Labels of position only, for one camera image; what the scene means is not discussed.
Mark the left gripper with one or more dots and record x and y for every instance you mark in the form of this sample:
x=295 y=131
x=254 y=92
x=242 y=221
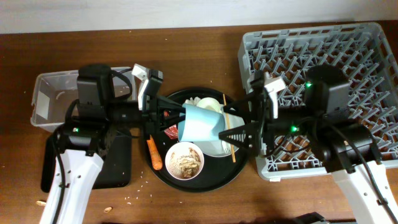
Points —
x=151 y=112

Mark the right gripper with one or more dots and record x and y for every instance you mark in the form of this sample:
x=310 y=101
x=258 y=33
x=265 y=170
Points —
x=259 y=124

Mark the blue cup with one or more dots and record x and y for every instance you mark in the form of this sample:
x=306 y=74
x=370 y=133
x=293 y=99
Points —
x=200 y=124

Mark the white cup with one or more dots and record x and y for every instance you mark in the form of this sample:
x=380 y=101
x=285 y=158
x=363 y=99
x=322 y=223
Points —
x=209 y=103

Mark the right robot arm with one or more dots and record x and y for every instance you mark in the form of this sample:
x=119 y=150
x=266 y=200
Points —
x=345 y=147

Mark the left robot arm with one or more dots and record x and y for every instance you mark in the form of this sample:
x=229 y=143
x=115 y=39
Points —
x=92 y=122

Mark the grey dishwasher rack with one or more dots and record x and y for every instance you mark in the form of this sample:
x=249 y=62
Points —
x=361 y=51

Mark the red snack wrapper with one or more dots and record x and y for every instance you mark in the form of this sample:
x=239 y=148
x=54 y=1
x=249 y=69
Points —
x=172 y=132

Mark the white plastic fork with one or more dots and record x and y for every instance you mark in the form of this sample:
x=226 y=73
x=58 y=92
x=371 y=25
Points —
x=225 y=145

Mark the crumpled white tissue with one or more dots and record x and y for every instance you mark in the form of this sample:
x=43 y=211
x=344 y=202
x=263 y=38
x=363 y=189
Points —
x=192 y=101

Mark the grey plate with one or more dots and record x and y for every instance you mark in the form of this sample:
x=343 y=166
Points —
x=214 y=148

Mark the orange carrot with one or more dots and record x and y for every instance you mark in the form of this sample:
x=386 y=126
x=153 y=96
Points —
x=156 y=159

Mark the white bowl with food scraps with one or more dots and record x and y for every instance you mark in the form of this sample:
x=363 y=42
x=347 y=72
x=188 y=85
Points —
x=184 y=161

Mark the round black tray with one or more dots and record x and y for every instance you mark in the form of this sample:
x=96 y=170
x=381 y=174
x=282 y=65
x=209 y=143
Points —
x=216 y=172

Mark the black rectangular tray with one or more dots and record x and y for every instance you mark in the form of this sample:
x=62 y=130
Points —
x=116 y=171

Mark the clear plastic bin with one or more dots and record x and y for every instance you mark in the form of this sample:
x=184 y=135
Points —
x=53 y=99

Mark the peanut shell on table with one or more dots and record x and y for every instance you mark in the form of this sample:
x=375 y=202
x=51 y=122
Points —
x=40 y=203

